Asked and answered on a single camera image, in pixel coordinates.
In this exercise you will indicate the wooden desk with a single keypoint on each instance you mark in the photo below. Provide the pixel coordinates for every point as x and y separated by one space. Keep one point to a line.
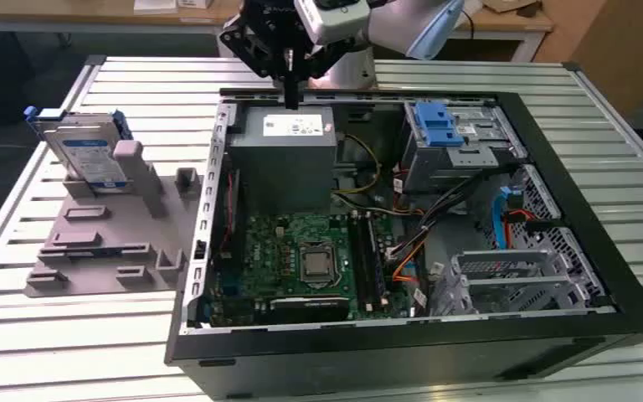
76 17

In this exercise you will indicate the grey parts rack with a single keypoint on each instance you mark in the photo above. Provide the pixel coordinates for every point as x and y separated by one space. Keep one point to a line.
120 226

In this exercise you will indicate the wooden cabinet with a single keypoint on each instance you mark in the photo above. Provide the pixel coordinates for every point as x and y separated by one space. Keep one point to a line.
623 50

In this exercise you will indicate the metal disk bay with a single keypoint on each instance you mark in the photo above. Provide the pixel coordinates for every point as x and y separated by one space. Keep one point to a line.
516 281

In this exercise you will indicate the black PC case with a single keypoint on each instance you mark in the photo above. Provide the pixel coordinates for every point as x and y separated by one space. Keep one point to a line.
355 356

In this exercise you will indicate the silver CPU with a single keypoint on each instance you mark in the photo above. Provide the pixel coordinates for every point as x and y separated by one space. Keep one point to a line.
317 264

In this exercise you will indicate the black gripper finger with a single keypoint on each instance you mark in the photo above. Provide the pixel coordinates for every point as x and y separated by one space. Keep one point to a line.
245 48
324 58

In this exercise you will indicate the black graphics card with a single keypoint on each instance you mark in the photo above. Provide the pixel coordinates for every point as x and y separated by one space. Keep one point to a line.
304 307

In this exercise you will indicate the white labelled box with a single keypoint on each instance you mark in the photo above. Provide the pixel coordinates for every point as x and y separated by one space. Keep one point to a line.
193 3

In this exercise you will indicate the metal optical drive cage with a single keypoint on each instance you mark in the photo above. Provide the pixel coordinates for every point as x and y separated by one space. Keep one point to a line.
470 157

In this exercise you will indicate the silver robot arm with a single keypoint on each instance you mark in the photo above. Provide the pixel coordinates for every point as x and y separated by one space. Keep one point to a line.
349 69

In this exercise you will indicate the CPU socket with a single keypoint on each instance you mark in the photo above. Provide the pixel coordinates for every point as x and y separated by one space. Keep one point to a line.
317 248

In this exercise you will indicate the grey power supply unit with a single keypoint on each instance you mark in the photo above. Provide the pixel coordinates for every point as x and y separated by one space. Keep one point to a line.
281 176

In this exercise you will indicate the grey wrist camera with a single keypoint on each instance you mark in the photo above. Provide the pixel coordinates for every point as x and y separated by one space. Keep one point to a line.
332 25

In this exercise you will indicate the blue plastic drive latch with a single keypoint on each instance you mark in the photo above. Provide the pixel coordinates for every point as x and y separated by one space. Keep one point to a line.
439 125

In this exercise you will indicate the hard disk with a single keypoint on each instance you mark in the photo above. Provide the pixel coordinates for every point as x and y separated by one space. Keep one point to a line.
89 161

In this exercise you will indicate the green motherboard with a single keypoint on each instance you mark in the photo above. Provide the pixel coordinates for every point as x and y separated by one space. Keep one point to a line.
276 234

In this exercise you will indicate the brown cardboard piece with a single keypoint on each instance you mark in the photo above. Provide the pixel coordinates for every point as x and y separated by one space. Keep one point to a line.
503 5

